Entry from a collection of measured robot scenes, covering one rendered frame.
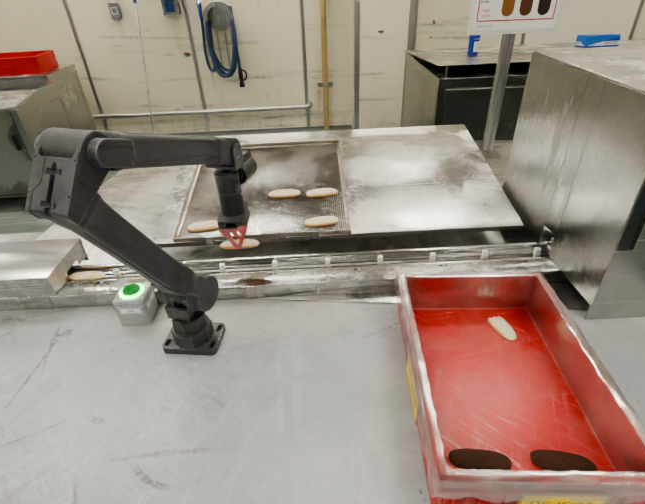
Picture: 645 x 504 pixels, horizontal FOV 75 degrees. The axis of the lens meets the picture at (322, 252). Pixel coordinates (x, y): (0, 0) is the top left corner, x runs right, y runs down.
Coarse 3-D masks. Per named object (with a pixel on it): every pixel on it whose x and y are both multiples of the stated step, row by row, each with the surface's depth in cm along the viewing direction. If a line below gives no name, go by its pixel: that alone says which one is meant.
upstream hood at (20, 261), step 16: (32, 240) 114; (48, 240) 114; (64, 240) 114; (80, 240) 115; (0, 256) 108; (16, 256) 108; (32, 256) 108; (48, 256) 107; (64, 256) 107; (80, 256) 115; (0, 272) 102; (16, 272) 102; (32, 272) 102; (48, 272) 102; (64, 272) 107; (0, 288) 102; (16, 288) 102; (32, 288) 102; (48, 288) 102
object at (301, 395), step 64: (0, 320) 103; (64, 320) 102; (256, 320) 99; (320, 320) 98; (384, 320) 98; (576, 320) 95; (640, 320) 94; (0, 384) 86; (64, 384) 86; (128, 384) 85; (192, 384) 84; (256, 384) 84; (320, 384) 83; (384, 384) 83; (640, 384) 80; (0, 448) 74; (64, 448) 74; (128, 448) 74; (192, 448) 73; (256, 448) 73; (320, 448) 72; (384, 448) 72
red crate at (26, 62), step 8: (0, 56) 368; (8, 56) 369; (16, 56) 370; (24, 56) 370; (32, 56) 341; (40, 56) 349; (48, 56) 361; (0, 64) 342; (8, 64) 342; (16, 64) 343; (24, 64) 344; (32, 64) 344; (40, 64) 348; (48, 64) 360; (56, 64) 373; (0, 72) 345; (8, 72) 346; (16, 72) 346; (24, 72) 347; (32, 72) 347; (40, 72) 348
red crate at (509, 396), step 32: (416, 320) 97; (448, 320) 96; (480, 320) 96; (512, 320) 95; (448, 352) 88; (480, 352) 88; (512, 352) 88; (544, 352) 87; (448, 384) 82; (480, 384) 81; (512, 384) 81; (544, 384) 81; (448, 416) 76; (480, 416) 76; (512, 416) 75; (544, 416) 75; (576, 416) 75; (448, 448) 71; (480, 448) 71; (512, 448) 70; (544, 448) 70; (576, 448) 70
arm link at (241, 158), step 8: (232, 152) 91; (240, 152) 94; (248, 152) 102; (232, 160) 92; (240, 160) 94; (248, 160) 102; (216, 168) 94; (224, 168) 94; (232, 168) 93; (248, 168) 101; (256, 168) 105; (248, 176) 101
